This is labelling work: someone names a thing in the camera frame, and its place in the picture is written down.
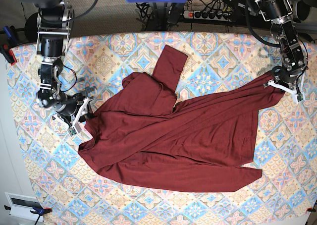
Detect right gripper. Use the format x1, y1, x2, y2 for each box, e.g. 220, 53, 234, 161
53, 96, 94, 127

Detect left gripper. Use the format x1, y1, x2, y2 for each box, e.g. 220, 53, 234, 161
264, 66, 306, 96

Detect maroon t-shirt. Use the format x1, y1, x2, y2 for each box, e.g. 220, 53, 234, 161
78, 46, 284, 192

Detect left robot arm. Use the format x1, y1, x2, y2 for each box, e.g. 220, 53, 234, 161
245, 0, 308, 103

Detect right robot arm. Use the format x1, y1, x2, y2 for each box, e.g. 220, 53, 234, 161
19, 0, 91, 131

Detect patterned tablecloth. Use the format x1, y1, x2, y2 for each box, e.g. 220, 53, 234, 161
4, 32, 317, 225

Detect black round stool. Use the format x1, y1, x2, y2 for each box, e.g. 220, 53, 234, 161
24, 12, 54, 43

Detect blue clamp lower left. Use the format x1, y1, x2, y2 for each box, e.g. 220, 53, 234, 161
4, 205, 52, 225

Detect blue clamp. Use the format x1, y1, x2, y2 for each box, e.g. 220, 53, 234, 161
4, 205, 52, 225
0, 26, 18, 65

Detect blue clamp upper left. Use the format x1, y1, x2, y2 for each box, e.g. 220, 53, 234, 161
0, 26, 18, 65

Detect white floor vent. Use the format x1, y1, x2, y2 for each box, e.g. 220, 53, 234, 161
5, 192, 42, 222

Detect white power strip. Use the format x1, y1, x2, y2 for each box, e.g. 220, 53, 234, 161
183, 10, 230, 22

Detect orange clamp right edge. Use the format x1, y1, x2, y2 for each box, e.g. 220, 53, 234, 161
306, 208, 316, 213

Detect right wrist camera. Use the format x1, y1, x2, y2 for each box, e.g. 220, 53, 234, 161
67, 124, 81, 136

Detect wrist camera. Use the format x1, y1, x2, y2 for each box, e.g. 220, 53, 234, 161
293, 93, 305, 104
67, 124, 81, 136

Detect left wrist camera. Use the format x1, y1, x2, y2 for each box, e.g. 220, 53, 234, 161
293, 93, 305, 104

